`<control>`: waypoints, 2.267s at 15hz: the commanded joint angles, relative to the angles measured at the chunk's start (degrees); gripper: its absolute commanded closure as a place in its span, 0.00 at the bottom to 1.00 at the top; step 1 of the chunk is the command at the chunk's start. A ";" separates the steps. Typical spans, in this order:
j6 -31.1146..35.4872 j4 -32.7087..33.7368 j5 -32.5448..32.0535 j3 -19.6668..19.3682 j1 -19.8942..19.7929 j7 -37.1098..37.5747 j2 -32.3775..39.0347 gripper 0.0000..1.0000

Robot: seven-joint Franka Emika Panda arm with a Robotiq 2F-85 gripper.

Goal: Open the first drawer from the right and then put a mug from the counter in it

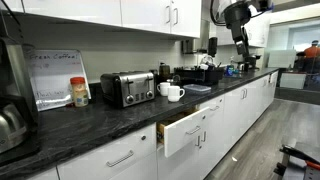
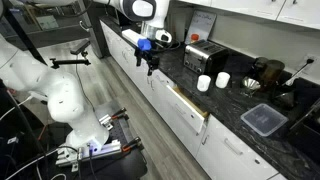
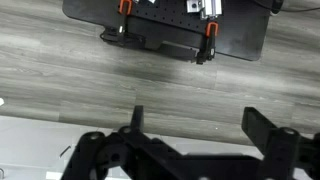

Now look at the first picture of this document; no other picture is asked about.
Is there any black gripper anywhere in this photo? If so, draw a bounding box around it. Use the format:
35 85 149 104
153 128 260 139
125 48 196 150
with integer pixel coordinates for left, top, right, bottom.
223 1 252 57

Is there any white ceramic mug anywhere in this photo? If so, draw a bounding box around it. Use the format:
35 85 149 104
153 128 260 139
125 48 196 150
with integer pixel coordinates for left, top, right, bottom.
156 81 172 97
167 85 186 103

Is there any white drawer with wooden interior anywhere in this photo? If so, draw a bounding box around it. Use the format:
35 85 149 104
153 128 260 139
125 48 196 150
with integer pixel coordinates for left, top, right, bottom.
156 106 211 159

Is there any small black coffee maker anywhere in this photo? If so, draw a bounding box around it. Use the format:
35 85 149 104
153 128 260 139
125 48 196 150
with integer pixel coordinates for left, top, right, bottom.
243 54 262 72

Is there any blue soap bottle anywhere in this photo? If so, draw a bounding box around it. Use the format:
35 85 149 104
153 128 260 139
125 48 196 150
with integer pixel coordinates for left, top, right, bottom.
226 63 235 76

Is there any white base cabinet unit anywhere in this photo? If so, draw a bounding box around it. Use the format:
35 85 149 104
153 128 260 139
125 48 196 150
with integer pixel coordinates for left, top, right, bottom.
26 69 279 180

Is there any person in orange shirt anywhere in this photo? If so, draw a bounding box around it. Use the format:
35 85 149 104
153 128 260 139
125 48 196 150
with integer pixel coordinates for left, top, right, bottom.
302 39 320 73

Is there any stainless steel black toaster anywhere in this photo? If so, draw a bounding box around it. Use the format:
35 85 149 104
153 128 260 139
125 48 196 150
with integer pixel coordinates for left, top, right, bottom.
100 70 157 109

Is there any white upper cabinet row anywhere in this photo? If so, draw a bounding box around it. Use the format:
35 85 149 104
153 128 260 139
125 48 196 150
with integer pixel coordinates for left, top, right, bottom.
0 0 203 40

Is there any creamer jar with orange lid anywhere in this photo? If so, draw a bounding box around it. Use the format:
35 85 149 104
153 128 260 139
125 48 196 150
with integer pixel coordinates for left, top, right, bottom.
69 76 90 108

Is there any handwritten whiteboard sign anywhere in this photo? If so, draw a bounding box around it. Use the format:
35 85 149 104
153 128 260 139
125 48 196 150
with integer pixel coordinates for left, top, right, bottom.
24 49 92 112

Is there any black steel coffee brewer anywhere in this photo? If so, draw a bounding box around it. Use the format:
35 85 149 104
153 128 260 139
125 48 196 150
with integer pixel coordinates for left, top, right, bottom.
0 9 41 166

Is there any stainless steel coffee carafe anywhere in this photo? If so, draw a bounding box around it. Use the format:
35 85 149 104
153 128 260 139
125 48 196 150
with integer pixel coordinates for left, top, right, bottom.
0 99 28 155

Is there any white corner wall cabinet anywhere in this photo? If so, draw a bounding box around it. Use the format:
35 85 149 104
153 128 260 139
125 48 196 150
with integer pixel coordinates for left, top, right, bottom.
216 14 272 48

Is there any black wall dispenser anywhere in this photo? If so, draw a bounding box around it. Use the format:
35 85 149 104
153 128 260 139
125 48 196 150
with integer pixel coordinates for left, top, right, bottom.
208 36 219 58

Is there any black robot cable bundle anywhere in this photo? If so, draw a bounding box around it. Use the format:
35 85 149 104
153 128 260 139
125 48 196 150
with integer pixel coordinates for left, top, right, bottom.
209 0 228 27

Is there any white closed drawer with handle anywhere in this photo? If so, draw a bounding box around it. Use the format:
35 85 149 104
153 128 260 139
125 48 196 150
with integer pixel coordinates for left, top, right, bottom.
56 123 158 180
199 94 225 118

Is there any black clamp with orange handle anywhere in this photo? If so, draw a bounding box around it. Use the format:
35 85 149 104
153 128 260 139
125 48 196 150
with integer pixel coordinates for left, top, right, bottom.
279 144 320 171

